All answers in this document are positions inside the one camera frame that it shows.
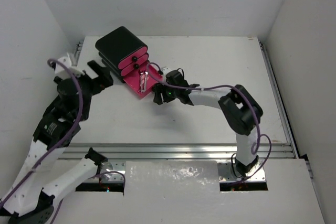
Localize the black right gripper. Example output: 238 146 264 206
154 80 180 104

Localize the pink drawer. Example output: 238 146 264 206
118 46 148 69
123 62 162 99
120 53 149 77

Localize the silver wrench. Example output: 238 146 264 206
144 71 148 90
139 71 145 93

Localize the pink top drawer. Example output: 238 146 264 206
118 46 148 69

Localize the pink bottom drawer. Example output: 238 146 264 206
123 62 162 99

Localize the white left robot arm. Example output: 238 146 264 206
1 60 113 223

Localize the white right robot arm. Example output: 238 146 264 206
152 67 263 176

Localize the black drawer cabinet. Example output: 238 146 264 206
95 26 147 82

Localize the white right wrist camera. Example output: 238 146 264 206
161 67 172 76

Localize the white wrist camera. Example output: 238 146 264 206
161 67 172 76
55 52 84 80

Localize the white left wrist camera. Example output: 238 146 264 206
55 52 84 80

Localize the aluminium rail frame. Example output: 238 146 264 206
61 36 297 171

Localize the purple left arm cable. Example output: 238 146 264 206
0 58 127 224

